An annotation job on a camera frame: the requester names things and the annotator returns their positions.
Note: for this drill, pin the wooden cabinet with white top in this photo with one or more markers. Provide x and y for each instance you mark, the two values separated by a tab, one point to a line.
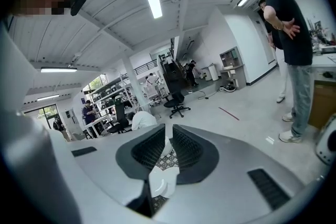
323	102

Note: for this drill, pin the black head-worn camera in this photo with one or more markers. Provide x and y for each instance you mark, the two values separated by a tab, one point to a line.
78	2

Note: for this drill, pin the grey wall cabinet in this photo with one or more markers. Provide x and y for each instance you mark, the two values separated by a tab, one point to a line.
231	70

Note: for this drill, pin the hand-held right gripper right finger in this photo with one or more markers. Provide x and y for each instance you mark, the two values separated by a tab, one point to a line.
236	165

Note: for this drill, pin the white plate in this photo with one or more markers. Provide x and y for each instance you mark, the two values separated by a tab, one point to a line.
168	181
168	148

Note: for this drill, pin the white round device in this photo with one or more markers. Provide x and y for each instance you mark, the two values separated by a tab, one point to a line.
328	144

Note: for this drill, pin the white bin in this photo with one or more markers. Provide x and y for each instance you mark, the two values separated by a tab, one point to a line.
213	73

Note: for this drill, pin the white shelving unit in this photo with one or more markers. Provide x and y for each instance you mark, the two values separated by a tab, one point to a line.
110	91

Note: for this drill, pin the black mesh office chair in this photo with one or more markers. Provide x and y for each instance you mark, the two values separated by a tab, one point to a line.
120	112

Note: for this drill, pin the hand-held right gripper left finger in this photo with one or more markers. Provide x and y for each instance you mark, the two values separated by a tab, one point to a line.
105	165

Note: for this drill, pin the straight red floor tape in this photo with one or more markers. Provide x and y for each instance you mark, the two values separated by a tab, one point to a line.
228	113

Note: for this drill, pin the white desk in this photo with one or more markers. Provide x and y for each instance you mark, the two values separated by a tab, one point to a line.
101	119

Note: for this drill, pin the glass lattice side table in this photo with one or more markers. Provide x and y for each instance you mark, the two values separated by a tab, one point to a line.
169	162

